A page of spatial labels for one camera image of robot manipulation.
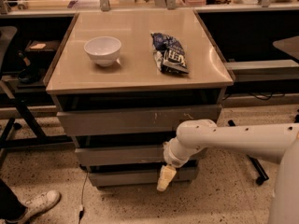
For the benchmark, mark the blue chip bag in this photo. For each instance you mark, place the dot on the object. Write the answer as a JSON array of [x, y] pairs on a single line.
[[168, 54]]

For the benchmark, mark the grey top drawer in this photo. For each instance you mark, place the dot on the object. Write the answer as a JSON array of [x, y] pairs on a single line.
[[133, 120]]

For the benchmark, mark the grey bottom drawer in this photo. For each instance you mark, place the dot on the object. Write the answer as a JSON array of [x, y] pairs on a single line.
[[138, 177]]

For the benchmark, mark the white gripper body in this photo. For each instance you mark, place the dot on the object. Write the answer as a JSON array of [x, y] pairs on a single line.
[[171, 156]]

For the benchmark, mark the black wheeled stand base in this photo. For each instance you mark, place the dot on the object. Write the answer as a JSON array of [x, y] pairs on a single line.
[[257, 168]]

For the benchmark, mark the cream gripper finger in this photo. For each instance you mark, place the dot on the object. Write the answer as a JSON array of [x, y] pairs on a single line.
[[167, 174]]

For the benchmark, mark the dark trouser leg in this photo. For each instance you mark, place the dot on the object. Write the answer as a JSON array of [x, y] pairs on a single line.
[[7, 204]]

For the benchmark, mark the grey drawer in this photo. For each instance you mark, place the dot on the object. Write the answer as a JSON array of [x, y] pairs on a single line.
[[138, 177], [133, 120], [99, 156]]

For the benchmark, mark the white sneaker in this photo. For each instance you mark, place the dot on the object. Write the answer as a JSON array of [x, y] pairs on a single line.
[[38, 205]]

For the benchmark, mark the grey drawer cabinet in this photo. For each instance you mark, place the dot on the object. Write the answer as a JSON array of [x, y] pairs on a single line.
[[134, 81]]

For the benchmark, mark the white bowl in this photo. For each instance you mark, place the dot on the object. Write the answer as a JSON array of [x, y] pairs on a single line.
[[103, 50]]

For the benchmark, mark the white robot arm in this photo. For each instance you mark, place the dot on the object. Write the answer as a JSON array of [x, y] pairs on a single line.
[[272, 142]]

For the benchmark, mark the dark box on shelf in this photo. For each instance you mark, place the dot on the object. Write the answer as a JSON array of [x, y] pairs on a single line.
[[42, 52]]

